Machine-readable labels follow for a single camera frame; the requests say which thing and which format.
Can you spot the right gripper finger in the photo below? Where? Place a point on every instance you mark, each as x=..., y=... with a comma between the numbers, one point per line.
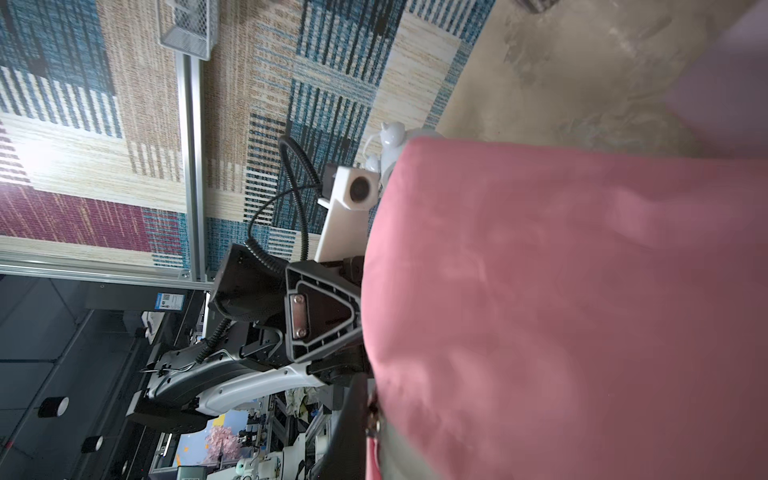
x=345, y=458

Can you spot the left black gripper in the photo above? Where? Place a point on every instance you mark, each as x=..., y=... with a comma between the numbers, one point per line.
x=323, y=318

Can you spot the pink zip-up jacket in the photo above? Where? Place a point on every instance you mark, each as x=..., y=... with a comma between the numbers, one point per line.
x=535, y=312

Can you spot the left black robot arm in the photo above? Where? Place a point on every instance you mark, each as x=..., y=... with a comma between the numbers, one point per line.
x=243, y=359

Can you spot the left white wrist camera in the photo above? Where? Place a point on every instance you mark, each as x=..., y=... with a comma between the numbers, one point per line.
x=348, y=194

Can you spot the white wire mesh basket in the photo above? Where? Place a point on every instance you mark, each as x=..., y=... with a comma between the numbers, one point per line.
x=189, y=27

